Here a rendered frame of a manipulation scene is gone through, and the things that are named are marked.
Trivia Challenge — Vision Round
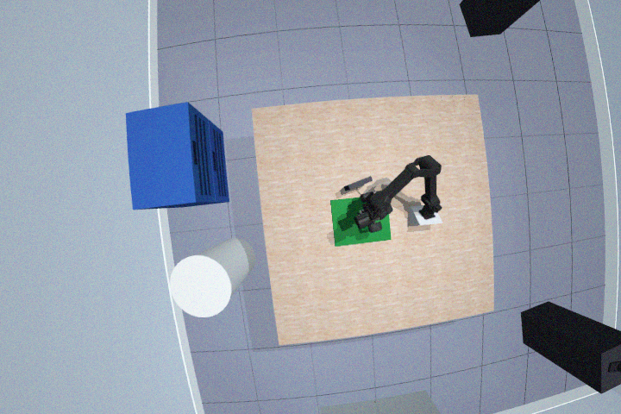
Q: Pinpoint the green circuit board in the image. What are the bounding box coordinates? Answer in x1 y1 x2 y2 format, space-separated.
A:
330 197 392 247

